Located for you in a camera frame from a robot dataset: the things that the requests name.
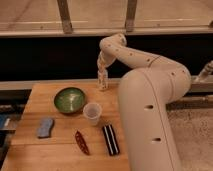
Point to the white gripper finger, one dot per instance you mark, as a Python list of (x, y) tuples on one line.
[(100, 79)]

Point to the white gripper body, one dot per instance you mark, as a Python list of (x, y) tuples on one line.
[(104, 61)]

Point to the white bottle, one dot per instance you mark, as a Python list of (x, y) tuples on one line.
[(105, 77)]

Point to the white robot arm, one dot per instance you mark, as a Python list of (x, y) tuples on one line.
[(143, 93)]

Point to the clear plastic cup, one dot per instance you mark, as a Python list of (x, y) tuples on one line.
[(92, 112)]

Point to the green bowl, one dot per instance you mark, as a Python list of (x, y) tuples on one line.
[(69, 100)]

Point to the black white striped box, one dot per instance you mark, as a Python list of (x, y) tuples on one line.
[(110, 139)]

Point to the red chili pepper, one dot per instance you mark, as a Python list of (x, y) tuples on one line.
[(81, 143)]

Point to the blue sponge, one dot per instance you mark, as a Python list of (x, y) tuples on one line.
[(45, 127)]

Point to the white object at right edge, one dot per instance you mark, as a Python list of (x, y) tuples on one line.
[(205, 72)]

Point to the right metal post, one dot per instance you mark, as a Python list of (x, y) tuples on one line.
[(130, 15)]

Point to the metal post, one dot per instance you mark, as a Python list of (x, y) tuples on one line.
[(65, 16), (130, 15)]

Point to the left metal post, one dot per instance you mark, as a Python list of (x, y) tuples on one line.
[(65, 16)]

